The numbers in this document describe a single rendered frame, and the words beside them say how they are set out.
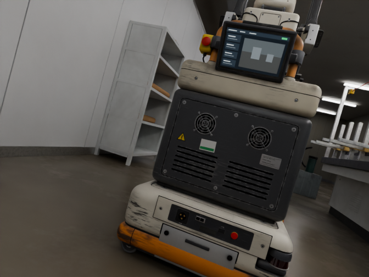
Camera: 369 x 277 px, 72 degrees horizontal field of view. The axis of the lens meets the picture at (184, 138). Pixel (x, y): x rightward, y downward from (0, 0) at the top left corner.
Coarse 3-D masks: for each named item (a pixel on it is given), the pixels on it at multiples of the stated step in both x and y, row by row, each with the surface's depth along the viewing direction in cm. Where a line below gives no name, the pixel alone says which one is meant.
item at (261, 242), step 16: (160, 208) 93; (176, 208) 92; (192, 208) 90; (176, 224) 92; (192, 224) 90; (208, 224) 89; (224, 224) 88; (240, 224) 86; (224, 240) 87; (240, 240) 86; (256, 240) 85; (256, 256) 84
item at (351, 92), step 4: (344, 88) 344; (348, 88) 340; (352, 88) 340; (344, 92) 341; (348, 92) 344; (352, 92) 338; (344, 96) 341; (344, 100) 341; (340, 104) 342; (340, 108) 341; (340, 112) 341; (336, 116) 345; (336, 120) 342; (336, 124) 342; (336, 128) 342; (332, 132) 343; (332, 136) 342; (328, 148) 343; (328, 152) 343
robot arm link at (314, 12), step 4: (316, 0) 146; (320, 0) 146; (312, 4) 147; (316, 4) 146; (320, 4) 145; (312, 8) 146; (316, 8) 145; (312, 12) 145; (316, 12) 145; (312, 16) 145; (316, 16) 144; (308, 20) 145; (312, 20) 144; (316, 20) 144; (304, 24) 145; (308, 24) 144; (316, 24) 143
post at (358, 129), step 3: (360, 123) 263; (357, 126) 265; (360, 126) 263; (357, 129) 263; (360, 129) 263; (357, 132) 263; (354, 135) 267; (357, 135) 263; (354, 138) 264; (357, 138) 263; (357, 141) 263; (351, 150) 264; (354, 150) 263; (351, 153) 264; (348, 156) 267; (351, 156) 264
